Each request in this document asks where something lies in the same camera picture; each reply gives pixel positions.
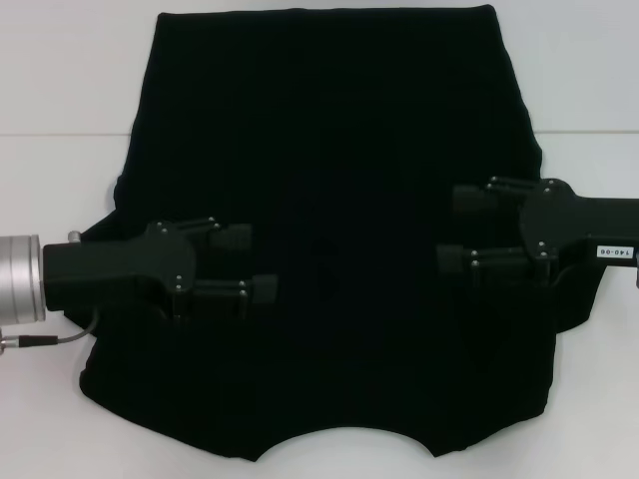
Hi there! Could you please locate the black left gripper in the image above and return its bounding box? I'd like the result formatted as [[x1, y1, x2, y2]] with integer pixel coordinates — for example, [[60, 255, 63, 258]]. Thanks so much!
[[42, 217, 280, 323]]

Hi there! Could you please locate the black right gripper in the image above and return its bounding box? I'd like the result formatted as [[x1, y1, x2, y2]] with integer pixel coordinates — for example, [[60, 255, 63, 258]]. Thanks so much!
[[435, 175, 639, 291]]

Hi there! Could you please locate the black shirt with FREE print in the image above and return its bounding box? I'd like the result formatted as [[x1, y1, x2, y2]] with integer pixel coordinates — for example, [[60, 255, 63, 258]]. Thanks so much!
[[79, 3, 600, 455]]

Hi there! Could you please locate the grey left gripper cable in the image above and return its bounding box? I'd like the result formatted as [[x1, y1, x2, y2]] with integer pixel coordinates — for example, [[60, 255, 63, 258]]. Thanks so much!
[[0, 308, 104, 356]]

